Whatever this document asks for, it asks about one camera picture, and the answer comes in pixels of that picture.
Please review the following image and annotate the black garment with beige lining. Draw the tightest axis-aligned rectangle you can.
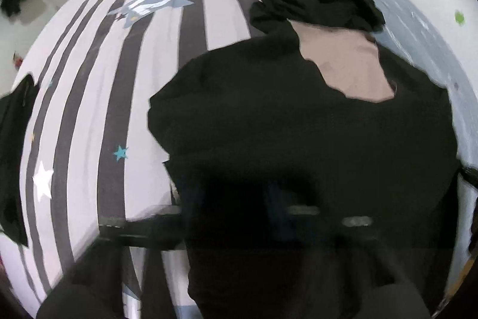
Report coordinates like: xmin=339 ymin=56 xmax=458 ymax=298
xmin=147 ymin=19 xmax=463 ymax=319

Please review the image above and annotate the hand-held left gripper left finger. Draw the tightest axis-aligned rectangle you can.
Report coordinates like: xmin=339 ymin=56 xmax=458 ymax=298
xmin=36 ymin=204 xmax=184 ymax=319

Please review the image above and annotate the stack of folded black clothes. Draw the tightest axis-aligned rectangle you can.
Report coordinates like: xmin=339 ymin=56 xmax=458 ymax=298
xmin=0 ymin=74 xmax=39 ymax=247

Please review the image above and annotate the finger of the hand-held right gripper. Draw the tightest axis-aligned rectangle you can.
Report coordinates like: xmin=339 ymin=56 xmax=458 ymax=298
xmin=460 ymin=165 xmax=478 ymax=191

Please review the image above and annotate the striped star print bed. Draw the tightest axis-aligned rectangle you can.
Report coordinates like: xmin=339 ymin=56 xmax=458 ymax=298
xmin=0 ymin=0 xmax=478 ymax=319

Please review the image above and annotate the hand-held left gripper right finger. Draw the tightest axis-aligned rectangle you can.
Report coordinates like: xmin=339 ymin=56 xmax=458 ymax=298
xmin=261 ymin=176 xmax=431 ymax=319

